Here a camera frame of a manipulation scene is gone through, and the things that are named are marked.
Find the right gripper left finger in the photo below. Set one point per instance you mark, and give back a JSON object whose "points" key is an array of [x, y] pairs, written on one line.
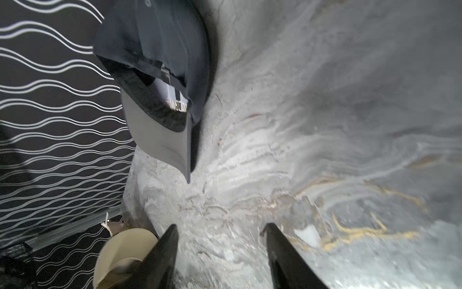
{"points": [[157, 269]]}

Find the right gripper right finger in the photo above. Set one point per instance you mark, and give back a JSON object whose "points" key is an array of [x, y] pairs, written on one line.
{"points": [[287, 267]]}

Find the tan cap with logo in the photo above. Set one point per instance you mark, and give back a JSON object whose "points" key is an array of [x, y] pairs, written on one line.
{"points": [[121, 256]]}

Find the cream cap with text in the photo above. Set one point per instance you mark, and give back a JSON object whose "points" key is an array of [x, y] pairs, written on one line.
{"points": [[113, 227]]}

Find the grey and red cap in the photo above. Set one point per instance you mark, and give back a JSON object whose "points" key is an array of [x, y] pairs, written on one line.
{"points": [[158, 53]]}

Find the aluminium back crossbar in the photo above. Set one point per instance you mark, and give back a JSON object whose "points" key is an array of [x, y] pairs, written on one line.
{"points": [[56, 236]]}

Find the black wire basket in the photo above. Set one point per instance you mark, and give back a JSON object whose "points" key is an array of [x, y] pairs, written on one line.
{"points": [[18, 268]]}

